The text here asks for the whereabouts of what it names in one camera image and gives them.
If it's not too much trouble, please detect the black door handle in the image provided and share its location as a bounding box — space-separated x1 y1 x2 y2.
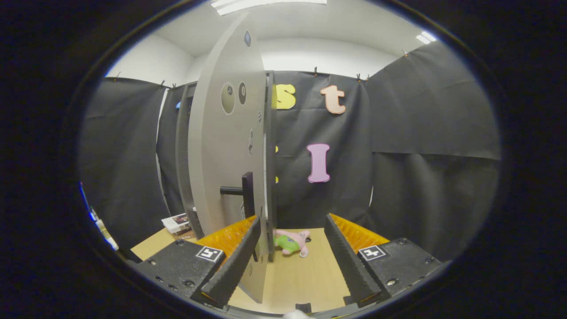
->
220 171 257 262

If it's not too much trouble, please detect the grey shoe cabinet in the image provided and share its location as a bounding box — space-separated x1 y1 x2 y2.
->
175 71 278 263

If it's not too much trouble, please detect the white book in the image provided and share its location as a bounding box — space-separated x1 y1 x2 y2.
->
161 213 191 234

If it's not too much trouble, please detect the long ceiling light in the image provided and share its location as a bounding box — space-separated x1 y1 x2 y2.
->
211 0 327 16

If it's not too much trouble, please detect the black backdrop cloth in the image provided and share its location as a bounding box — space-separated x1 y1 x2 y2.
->
80 41 502 262

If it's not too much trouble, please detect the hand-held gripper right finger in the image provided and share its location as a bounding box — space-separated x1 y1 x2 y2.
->
325 213 452 308

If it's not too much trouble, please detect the white and blue object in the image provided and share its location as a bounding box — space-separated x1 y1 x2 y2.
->
80 182 120 252

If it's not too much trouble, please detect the pink and green plush toy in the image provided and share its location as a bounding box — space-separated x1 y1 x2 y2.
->
273 229 311 258

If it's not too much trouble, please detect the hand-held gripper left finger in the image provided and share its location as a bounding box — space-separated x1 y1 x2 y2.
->
128 216 262 309

